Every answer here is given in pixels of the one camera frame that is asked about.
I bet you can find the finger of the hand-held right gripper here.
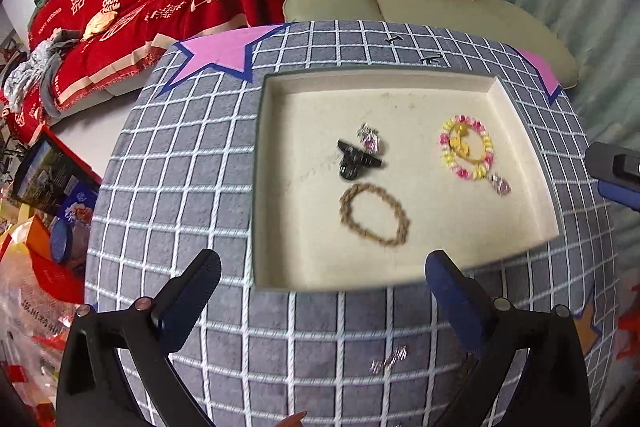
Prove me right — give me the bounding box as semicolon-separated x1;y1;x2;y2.
585;142;640;182
596;179;640;214

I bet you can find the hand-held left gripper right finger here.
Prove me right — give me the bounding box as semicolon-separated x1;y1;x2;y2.
425;249;592;427

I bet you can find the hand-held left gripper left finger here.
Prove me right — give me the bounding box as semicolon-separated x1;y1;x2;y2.
56;248;222;427

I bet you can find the pink gem brooch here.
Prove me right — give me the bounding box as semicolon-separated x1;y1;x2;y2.
487;173;512;196

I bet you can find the grey tray with cream lining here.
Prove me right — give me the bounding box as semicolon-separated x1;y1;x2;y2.
250;67;563;293

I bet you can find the brown beaded bracelet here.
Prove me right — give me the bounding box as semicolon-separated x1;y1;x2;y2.
339;183;411;248

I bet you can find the yellow hair tie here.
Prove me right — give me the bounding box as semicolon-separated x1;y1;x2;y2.
448;122;473;158

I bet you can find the pastel flower bead bracelet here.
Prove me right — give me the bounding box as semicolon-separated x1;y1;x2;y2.
439;116;495;180

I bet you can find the black hair claw clip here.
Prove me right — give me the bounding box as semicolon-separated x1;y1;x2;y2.
336;138;385;182

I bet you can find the silver pink ring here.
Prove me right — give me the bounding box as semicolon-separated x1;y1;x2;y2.
356;123;385;148

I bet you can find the grey checked tablecloth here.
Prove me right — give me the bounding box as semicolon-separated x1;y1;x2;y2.
85;21;621;427

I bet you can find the red plastic stool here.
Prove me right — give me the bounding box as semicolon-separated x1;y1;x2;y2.
617;287;640;360

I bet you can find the blue round container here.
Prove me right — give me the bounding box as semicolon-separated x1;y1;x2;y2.
50;217;76;264

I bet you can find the clear plastic bag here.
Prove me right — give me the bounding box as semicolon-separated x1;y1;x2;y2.
0;257;96;408

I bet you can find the orange box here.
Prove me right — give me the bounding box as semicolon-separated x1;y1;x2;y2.
0;214;86;303

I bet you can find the dark printed box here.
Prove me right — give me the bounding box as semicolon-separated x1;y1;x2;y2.
10;127;103;218

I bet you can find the grey cloth pile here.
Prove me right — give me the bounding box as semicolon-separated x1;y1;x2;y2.
2;29;81;112

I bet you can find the tan round plush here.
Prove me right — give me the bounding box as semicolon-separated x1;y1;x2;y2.
82;9;121;40

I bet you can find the red printed sofa blanket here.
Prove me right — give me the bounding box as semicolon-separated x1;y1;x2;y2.
0;0;308;128

